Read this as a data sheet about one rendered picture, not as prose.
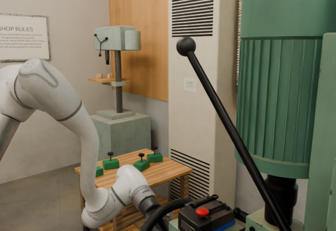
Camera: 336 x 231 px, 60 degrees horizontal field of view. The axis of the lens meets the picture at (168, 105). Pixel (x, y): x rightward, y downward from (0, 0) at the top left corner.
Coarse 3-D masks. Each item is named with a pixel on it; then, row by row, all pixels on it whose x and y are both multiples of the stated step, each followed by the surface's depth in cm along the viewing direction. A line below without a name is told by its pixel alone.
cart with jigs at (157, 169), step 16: (112, 160) 213; (128, 160) 226; (144, 160) 213; (160, 160) 224; (96, 176) 197; (112, 176) 198; (144, 176) 198; (160, 176) 198; (176, 176) 202; (80, 192) 215; (128, 208) 221; (112, 224) 203; (128, 224) 201
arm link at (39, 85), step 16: (32, 64) 80; (48, 64) 83; (16, 80) 85; (32, 80) 79; (48, 80) 81; (64, 80) 85; (16, 96) 87; (32, 96) 82; (48, 96) 82; (64, 96) 84; (48, 112) 86; (64, 112) 86
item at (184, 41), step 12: (180, 48) 50; (192, 48) 50; (192, 60) 49; (204, 72) 48; (204, 84) 47; (216, 96) 46; (216, 108) 46; (228, 120) 44; (228, 132) 44; (240, 144) 43; (240, 156) 43; (252, 168) 41; (264, 192) 40; (276, 204) 39; (276, 216) 39; (288, 228) 38
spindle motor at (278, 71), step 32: (256, 0) 44; (288, 0) 41; (320, 0) 40; (256, 32) 45; (288, 32) 42; (320, 32) 41; (256, 64) 46; (288, 64) 43; (256, 96) 46; (288, 96) 43; (256, 128) 47; (288, 128) 44; (256, 160) 48; (288, 160) 45
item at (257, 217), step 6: (258, 210) 60; (246, 216) 58; (252, 216) 58; (258, 216) 58; (246, 222) 58; (252, 222) 57; (258, 222) 56; (264, 222) 56; (294, 222) 56; (246, 228) 58; (252, 228) 57; (258, 228) 56; (264, 228) 55; (270, 228) 54; (276, 228) 54; (294, 228) 54; (300, 228) 54
